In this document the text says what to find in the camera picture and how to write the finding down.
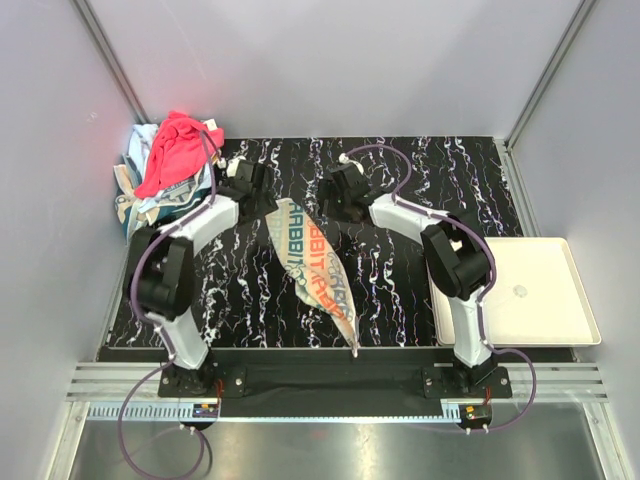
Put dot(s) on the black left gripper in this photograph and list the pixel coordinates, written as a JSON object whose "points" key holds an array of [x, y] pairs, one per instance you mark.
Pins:
{"points": [[267, 203]]}

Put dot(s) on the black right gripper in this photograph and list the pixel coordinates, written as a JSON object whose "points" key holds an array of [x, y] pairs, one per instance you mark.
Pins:
{"points": [[328, 191]]}

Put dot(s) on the cream rabbit print towel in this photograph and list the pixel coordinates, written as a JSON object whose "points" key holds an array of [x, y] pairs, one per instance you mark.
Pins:
{"points": [[309, 259]]}

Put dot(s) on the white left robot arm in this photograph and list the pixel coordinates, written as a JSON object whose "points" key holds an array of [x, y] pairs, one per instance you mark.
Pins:
{"points": [[159, 280]]}

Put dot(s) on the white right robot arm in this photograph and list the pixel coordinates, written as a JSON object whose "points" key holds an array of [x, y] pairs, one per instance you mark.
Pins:
{"points": [[460, 265]]}

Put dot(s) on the red pink towel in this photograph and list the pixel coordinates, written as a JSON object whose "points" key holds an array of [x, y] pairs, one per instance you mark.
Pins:
{"points": [[176, 152]]}

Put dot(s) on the teal patterned towel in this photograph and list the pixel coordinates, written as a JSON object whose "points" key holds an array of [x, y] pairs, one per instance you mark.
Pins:
{"points": [[134, 213]]}

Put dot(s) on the white light blue towel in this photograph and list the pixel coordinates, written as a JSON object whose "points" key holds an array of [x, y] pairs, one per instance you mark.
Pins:
{"points": [[139, 148]]}

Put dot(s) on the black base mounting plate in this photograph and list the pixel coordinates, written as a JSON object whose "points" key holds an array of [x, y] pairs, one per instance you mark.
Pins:
{"points": [[430, 372]]}

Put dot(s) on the white plastic tray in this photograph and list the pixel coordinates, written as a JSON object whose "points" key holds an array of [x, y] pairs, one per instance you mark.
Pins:
{"points": [[538, 299]]}

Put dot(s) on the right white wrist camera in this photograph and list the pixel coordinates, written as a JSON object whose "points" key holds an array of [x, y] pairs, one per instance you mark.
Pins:
{"points": [[344, 159]]}

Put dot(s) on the aluminium rail frame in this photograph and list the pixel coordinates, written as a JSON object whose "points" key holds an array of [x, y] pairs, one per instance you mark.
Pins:
{"points": [[557, 425]]}

